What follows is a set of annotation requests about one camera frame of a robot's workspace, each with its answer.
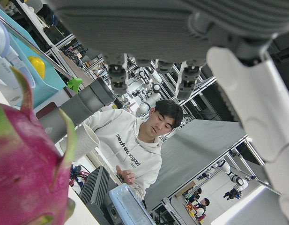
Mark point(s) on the large grey teach pendant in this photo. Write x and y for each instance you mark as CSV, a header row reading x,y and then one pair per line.
x,y
130,206

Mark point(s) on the grey fabric screen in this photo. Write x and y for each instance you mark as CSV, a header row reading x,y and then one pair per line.
x,y
193,150

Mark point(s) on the thin metal rod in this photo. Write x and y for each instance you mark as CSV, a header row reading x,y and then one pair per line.
x,y
36,50

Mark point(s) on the white humanoid robot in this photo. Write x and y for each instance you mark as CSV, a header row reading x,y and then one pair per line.
x,y
150,99
235,178

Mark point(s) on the green plastic clamp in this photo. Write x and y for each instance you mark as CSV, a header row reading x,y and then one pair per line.
x,y
74,84

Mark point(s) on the black drinking bottle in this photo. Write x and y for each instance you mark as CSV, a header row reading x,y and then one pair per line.
x,y
83,103

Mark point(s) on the white ceramic mug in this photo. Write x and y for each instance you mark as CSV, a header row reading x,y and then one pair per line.
x,y
85,140

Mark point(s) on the yellow toy fruit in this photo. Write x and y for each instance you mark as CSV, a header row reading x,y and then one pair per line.
x,y
37,65

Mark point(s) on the beige computer keyboard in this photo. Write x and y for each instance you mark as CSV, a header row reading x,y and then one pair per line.
x,y
104,164

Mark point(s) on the person in white hoodie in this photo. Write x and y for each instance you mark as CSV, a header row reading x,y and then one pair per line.
x,y
125,140

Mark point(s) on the seated background person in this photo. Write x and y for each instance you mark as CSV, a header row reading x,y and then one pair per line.
x,y
202,206

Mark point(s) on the pink dragon fruit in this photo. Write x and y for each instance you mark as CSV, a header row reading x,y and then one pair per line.
x,y
22,164

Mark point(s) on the small black handheld device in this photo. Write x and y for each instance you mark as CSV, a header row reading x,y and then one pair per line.
x,y
120,177

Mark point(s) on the black ribbed electronics box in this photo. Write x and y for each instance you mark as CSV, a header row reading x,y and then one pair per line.
x,y
95,187

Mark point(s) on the teal storage bin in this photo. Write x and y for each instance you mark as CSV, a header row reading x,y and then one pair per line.
x,y
51,76

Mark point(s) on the white grey left robot hand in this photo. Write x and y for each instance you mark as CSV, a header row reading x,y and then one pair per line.
x,y
146,28

